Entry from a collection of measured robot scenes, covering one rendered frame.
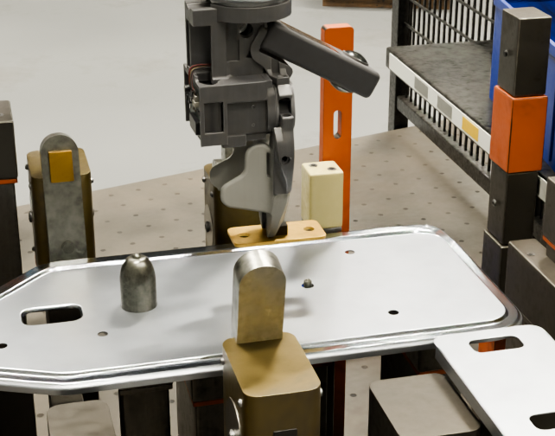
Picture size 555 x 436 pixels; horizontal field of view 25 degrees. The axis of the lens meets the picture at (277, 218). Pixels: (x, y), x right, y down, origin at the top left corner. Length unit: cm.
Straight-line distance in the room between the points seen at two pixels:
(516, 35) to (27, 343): 58
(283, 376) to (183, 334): 18
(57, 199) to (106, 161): 308
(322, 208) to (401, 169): 103
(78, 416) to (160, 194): 120
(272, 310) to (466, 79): 78
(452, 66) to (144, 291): 75
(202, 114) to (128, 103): 387
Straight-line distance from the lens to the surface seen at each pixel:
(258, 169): 107
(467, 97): 160
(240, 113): 105
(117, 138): 452
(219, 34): 103
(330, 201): 125
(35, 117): 480
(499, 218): 138
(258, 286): 94
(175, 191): 217
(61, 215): 124
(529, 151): 134
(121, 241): 199
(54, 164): 122
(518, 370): 104
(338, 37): 124
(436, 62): 174
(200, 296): 114
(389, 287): 116
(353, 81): 108
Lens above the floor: 151
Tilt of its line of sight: 23 degrees down
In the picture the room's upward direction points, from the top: straight up
